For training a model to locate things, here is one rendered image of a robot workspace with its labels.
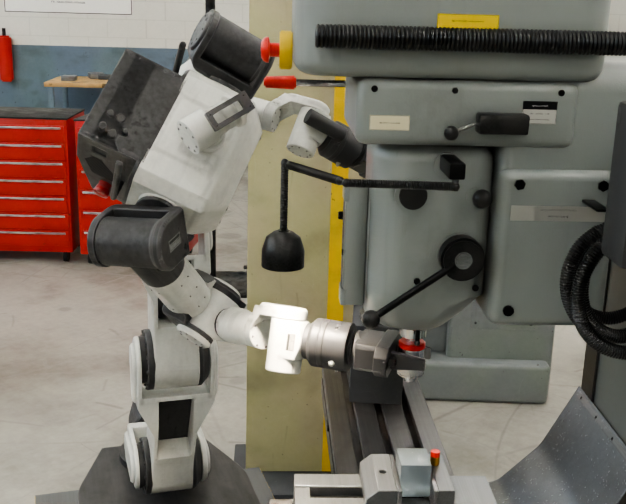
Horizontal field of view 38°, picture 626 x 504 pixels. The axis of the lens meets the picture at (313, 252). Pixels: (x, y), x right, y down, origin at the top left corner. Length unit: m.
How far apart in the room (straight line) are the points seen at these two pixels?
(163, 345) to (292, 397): 1.49
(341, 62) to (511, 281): 0.44
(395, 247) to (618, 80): 0.42
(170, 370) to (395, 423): 0.52
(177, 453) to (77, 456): 1.64
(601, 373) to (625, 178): 0.64
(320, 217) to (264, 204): 0.21
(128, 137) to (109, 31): 8.96
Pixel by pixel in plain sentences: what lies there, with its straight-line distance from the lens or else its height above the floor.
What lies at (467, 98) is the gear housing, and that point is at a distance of 1.38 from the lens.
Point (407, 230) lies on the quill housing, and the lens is 1.43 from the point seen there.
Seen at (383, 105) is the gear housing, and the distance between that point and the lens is 1.36.
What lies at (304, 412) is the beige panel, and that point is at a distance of 3.55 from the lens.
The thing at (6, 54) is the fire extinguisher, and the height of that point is 1.10.
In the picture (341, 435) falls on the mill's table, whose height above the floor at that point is 0.95.
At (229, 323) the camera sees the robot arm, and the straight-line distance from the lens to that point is 1.77.
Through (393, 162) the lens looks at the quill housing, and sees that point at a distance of 1.41.
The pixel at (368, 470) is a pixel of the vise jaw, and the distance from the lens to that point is 1.61.
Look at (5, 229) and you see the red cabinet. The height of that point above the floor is 0.23.
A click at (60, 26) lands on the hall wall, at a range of 10.73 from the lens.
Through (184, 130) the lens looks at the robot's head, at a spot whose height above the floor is 1.61.
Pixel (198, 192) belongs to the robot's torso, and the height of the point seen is 1.49.
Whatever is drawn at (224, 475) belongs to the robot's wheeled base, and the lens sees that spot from 2.57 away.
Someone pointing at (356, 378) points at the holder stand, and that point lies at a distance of 2.06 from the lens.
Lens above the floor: 1.85
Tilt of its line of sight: 16 degrees down
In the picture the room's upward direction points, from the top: 2 degrees clockwise
